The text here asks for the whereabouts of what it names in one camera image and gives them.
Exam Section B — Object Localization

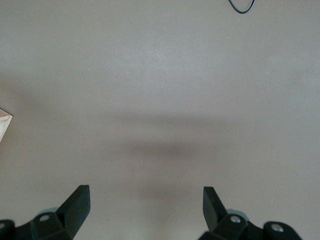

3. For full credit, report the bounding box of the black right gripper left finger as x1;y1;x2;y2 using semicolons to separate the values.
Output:
0;184;91;240

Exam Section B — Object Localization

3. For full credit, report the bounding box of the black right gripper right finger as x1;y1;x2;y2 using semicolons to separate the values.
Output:
198;186;304;240

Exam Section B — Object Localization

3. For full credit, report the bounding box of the light wooden drawer cabinet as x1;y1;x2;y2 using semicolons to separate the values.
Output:
0;107;14;145

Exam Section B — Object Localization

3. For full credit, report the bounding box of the black looped thin cable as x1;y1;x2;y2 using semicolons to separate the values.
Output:
227;0;256;14

